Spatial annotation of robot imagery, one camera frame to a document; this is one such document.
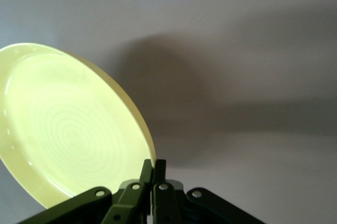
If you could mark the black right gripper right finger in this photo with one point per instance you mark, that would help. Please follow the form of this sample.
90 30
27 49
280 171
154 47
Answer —
168 205

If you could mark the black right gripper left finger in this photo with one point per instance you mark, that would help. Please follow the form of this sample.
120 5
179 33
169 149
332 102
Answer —
123 205

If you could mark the yellow round plate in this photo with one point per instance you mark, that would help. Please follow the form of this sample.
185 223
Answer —
65 116

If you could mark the brown table cover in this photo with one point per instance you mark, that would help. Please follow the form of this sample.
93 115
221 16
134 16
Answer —
237 23

